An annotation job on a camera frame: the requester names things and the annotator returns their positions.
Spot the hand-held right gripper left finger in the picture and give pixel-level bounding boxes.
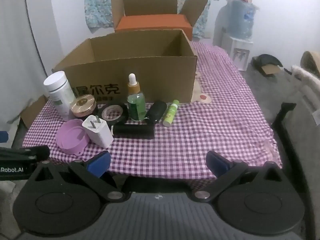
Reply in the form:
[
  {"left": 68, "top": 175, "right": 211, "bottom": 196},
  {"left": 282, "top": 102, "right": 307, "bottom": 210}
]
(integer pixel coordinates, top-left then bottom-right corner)
[{"left": 27, "top": 151, "right": 125, "bottom": 203}]

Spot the long black tube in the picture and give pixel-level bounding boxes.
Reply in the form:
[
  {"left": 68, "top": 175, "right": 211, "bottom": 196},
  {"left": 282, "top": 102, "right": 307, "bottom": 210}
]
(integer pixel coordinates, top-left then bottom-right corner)
[{"left": 111, "top": 123, "right": 155, "bottom": 140}]

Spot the black tape roll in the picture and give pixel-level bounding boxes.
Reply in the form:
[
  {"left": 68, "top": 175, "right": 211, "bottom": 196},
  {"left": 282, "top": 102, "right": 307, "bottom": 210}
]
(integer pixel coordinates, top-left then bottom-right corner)
[{"left": 97, "top": 104, "right": 129, "bottom": 124}]

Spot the orange box with cardboard flaps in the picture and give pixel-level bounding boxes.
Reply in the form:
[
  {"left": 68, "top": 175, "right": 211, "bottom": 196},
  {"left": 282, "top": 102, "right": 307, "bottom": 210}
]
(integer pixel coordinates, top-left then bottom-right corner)
[{"left": 111, "top": 0, "right": 209, "bottom": 41}]

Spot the short black cylinder bottle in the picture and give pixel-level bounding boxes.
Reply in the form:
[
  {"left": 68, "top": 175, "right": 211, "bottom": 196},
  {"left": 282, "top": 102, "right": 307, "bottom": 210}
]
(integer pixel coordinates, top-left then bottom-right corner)
[{"left": 145, "top": 100, "right": 167, "bottom": 125}]

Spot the brown cardboard box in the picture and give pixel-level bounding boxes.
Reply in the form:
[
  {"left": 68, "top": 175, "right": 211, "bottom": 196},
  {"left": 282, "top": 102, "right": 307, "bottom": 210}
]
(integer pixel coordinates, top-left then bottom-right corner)
[{"left": 52, "top": 29, "right": 198, "bottom": 110}]

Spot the light green tube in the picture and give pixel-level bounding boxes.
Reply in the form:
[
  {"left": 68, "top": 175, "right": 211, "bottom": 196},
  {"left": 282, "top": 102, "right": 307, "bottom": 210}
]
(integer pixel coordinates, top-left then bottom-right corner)
[{"left": 162, "top": 99, "right": 181, "bottom": 127}]

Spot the white plastic bottle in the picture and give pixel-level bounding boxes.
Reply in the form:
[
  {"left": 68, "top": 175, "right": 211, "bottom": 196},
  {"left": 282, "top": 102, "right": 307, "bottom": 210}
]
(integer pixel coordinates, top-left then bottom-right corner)
[{"left": 44, "top": 71, "right": 75, "bottom": 117}]

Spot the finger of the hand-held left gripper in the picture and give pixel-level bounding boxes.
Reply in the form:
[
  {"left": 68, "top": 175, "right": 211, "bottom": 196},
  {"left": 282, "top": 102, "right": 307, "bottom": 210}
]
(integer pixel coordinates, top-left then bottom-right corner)
[{"left": 0, "top": 145, "right": 50, "bottom": 165}]

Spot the blue floral wall cloth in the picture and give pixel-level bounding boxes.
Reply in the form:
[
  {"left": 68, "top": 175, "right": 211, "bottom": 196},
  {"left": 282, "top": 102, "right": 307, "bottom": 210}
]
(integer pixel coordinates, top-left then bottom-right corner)
[{"left": 84, "top": 0, "right": 223, "bottom": 39}]

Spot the gold lid dark jar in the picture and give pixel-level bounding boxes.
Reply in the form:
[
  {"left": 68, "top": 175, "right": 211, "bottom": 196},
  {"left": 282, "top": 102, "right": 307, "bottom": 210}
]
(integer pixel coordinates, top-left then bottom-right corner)
[{"left": 70, "top": 95, "right": 97, "bottom": 117}]

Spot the black wall cable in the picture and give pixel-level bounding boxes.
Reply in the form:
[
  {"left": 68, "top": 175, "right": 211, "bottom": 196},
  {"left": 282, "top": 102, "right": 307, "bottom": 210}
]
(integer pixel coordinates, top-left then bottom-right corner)
[{"left": 24, "top": 0, "right": 48, "bottom": 78}]

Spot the white charger plug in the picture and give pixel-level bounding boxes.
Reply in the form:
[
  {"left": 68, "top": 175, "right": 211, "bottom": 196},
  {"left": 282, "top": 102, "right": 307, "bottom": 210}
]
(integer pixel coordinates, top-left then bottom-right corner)
[{"left": 82, "top": 115, "right": 113, "bottom": 148}]

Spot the brown cardboard sheet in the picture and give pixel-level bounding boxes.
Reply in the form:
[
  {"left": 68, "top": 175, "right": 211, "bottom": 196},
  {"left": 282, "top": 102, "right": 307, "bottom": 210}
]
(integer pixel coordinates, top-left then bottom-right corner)
[{"left": 20, "top": 95, "right": 49, "bottom": 128}]

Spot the green dropper bottle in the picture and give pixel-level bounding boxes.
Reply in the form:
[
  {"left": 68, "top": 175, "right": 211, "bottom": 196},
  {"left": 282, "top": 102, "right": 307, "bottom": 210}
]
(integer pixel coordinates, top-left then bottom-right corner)
[{"left": 127, "top": 73, "right": 146, "bottom": 122}]

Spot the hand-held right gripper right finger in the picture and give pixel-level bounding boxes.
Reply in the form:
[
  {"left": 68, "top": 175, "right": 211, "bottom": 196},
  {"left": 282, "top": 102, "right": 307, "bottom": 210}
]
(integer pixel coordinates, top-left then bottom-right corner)
[{"left": 191, "top": 151, "right": 288, "bottom": 203}]

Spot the flat cardboard piece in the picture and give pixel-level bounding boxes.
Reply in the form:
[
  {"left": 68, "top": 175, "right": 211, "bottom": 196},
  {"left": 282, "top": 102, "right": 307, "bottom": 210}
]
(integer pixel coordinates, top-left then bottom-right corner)
[{"left": 260, "top": 64, "right": 282, "bottom": 77}]

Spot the pink checkered tablecloth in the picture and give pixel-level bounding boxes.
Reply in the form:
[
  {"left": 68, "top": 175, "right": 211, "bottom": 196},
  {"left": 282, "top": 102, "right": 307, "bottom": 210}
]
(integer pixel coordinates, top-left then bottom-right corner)
[{"left": 22, "top": 41, "right": 283, "bottom": 180}]

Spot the white water dispenser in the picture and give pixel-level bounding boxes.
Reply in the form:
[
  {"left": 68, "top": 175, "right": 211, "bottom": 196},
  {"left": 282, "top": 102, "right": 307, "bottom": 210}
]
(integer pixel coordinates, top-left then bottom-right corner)
[{"left": 212, "top": 34, "right": 253, "bottom": 71}]

